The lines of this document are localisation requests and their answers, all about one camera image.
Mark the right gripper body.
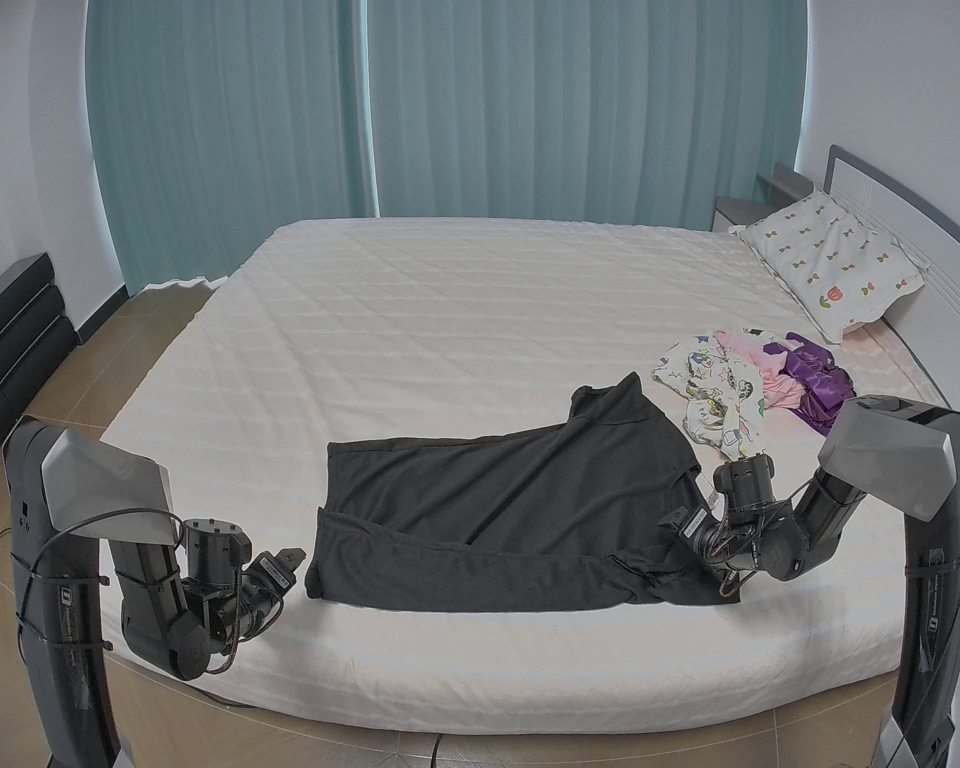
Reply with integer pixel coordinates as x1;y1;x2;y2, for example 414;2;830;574
658;504;725;562

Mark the white printed pillow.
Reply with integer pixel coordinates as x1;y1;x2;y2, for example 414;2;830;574
730;189;926;347

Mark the grey bedside table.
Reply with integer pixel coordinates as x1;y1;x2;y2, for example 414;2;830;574
712;162;816;234

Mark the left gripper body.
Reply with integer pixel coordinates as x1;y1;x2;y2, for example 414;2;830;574
240;552;299;612

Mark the bed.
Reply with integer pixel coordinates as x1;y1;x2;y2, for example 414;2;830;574
93;144;960;735

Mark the white printed pyjama top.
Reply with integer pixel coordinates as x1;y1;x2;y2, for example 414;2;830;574
650;330;768;462

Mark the purple satin garment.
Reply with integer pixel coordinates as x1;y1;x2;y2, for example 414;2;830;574
761;333;858;436

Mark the pink garment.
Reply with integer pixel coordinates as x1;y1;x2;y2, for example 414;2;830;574
712;326;808;414

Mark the black T-shirt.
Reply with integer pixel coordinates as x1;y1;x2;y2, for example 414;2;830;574
303;375;745;613

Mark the dark chest of drawers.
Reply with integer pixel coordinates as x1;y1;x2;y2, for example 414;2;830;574
0;252;81;410

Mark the blue-green curtain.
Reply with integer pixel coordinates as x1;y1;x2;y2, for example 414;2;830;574
363;0;809;235
86;0;378;299

